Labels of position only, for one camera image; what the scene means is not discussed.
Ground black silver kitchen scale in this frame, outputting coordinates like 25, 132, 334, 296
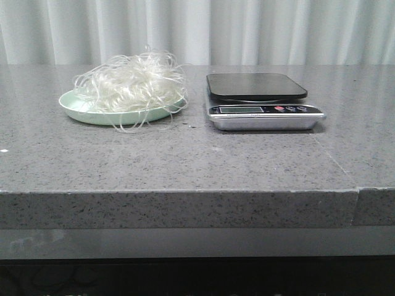
206, 73, 326, 131

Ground white pleated curtain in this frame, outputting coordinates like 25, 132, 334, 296
1, 1, 394, 65

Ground white vermicelli noodle bundle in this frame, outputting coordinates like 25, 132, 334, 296
72, 48, 188, 134

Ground light green round plate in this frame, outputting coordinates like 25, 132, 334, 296
59, 91, 187, 126

